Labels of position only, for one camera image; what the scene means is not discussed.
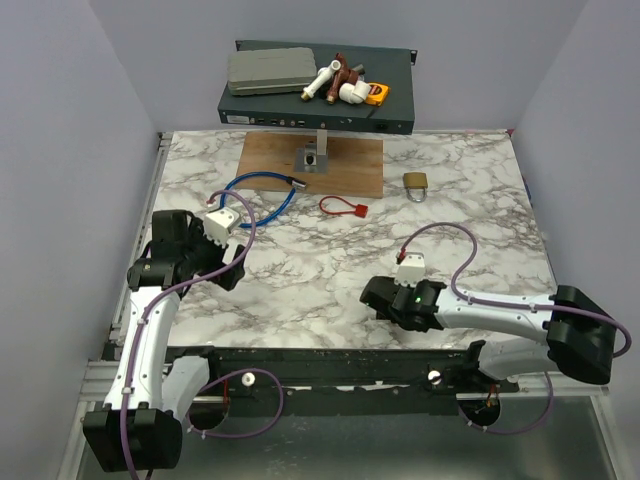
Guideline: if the purple cable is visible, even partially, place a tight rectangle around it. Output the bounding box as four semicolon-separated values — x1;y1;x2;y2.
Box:
397;222;634;436
119;189;286;480

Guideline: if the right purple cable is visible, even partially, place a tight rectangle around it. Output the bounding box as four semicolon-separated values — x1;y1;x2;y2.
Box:
397;222;634;436

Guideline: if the white elbow pipe fitting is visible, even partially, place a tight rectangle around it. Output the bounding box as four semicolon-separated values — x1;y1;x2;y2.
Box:
339;81;371;105

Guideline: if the red cable lock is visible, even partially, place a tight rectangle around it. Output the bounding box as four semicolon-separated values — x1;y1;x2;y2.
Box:
318;195;368;218

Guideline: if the grey plastic case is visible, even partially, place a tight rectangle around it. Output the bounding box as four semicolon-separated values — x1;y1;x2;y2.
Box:
227;47;317;96

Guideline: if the brass padlock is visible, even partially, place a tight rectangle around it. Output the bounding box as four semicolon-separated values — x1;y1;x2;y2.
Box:
403;171;429;203

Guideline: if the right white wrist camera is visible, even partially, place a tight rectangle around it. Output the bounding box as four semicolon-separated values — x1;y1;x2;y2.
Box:
394;252;426;288

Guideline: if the black mounting rail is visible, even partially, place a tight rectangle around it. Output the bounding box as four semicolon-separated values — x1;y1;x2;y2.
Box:
166;342;518;422

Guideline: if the aluminium frame profile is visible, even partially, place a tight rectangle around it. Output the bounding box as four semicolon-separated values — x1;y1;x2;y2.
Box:
80;361;609;402

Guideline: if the blue cable lock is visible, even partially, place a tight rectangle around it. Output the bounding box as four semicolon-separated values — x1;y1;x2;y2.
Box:
225;171;307;227

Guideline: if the wooden board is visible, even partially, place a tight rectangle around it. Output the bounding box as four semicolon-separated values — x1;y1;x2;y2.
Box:
236;132;384;198

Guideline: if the white straight pipe fitting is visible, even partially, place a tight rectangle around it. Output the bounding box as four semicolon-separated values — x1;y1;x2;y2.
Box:
301;60;342;101

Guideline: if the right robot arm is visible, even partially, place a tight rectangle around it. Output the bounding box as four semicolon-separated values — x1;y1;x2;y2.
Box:
360;276;616;392

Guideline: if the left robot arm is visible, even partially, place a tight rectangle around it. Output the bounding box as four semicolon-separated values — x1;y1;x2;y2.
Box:
83;207;245;473

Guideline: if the brown pipe fitting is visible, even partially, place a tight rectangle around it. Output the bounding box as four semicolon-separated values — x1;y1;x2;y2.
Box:
326;53;360;104

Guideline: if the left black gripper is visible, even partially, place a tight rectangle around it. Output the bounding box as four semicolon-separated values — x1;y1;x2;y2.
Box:
182;218;247;290

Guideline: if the metal stand post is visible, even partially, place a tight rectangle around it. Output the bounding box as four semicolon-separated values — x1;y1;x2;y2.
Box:
294;129;329;174

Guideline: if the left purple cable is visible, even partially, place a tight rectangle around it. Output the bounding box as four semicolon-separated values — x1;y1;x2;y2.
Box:
119;189;286;480

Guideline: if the dark teal rack device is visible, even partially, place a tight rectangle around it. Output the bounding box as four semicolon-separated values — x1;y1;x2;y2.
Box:
218;40;415;135

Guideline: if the yellow tape measure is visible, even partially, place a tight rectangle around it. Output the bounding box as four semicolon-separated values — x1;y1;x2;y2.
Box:
365;82;391;107

